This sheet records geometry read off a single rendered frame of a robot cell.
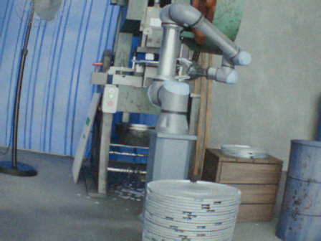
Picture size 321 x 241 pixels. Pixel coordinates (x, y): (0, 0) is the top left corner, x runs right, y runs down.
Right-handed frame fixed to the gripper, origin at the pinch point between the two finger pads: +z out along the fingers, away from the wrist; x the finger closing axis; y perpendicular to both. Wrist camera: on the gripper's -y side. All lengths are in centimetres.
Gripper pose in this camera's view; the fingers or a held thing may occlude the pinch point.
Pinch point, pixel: (177, 68)
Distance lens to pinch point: 251.3
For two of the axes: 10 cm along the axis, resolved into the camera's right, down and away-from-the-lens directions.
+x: -1.6, 9.8, 0.7
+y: -4.4, 0.0, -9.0
